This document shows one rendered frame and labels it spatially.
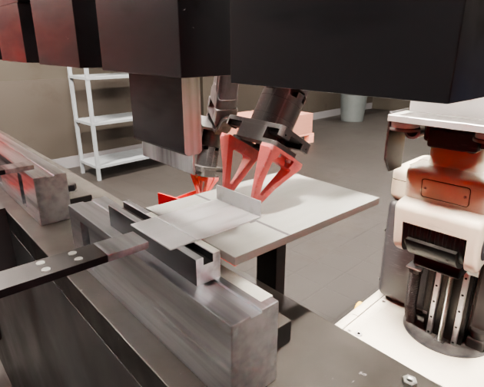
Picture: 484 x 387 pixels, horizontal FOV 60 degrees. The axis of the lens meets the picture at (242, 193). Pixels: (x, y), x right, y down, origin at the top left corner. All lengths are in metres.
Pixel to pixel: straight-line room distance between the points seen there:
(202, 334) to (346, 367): 0.16
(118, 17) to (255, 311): 0.29
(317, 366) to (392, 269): 1.18
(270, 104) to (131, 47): 0.21
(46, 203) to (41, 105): 3.67
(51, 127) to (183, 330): 4.18
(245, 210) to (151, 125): 0.17
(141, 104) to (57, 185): 0.44
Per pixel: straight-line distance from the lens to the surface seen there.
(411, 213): 1.20
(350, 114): 7.25
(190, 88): 0.39
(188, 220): 0.50
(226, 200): 0.55
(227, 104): 1.05
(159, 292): 0.47
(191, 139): 0.40
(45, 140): 4.56
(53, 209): 0.88
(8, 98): 4.42
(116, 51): 0.42
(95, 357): 0.67
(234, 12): 0.28
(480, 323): 1.60
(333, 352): 0.51
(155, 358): 0.50
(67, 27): 0.53
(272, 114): 0.53
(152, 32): 0.36
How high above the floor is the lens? 1.20
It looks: 20 degrees down
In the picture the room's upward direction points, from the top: straight up
